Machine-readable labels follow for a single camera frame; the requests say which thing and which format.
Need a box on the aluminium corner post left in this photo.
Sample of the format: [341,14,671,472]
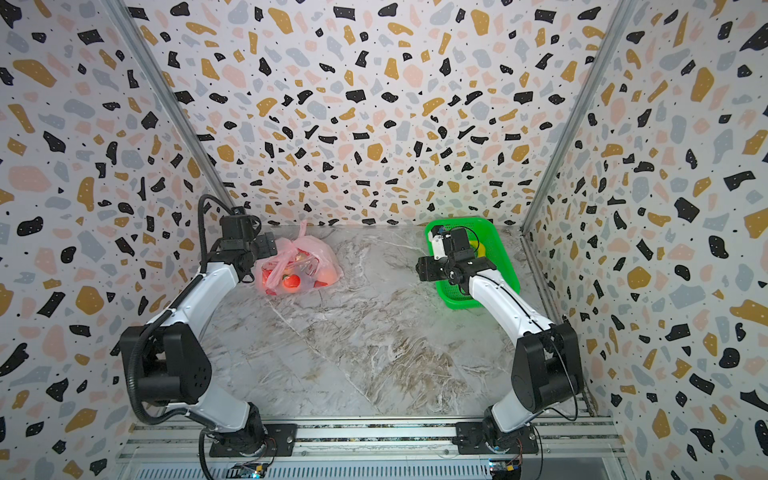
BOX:
[103,0,235,208]

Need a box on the green plastic basket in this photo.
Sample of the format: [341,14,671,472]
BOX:
[424,217,520,310]

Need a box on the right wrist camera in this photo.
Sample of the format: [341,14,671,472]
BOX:
[429,225,452,260]

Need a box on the aluminium corner post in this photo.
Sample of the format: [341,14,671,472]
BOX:
[103,0,235,208]
[520,0,638,235]

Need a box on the aluminium corner post right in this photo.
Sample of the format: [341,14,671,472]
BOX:
[520,0,638,235]

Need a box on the pink plastic bag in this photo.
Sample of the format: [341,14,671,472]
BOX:
[252,221,343,296]

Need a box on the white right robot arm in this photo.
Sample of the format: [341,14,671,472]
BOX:
[415,225,584,452]

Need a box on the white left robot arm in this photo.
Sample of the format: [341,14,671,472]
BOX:
[119,213,277,455]

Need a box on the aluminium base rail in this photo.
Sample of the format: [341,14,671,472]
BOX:
[116,416,634,479]

